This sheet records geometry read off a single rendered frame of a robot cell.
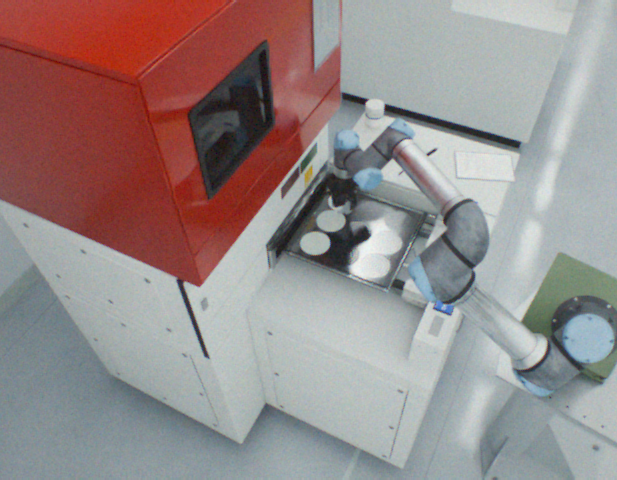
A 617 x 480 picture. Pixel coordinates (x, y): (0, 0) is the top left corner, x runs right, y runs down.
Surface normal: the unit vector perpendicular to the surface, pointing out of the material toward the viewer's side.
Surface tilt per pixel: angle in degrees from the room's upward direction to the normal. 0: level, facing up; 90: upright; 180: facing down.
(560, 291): 45
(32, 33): 0
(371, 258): 0
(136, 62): 0
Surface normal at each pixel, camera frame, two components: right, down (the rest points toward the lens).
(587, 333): -0.35, -0.11
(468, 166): -0.03, -0.65
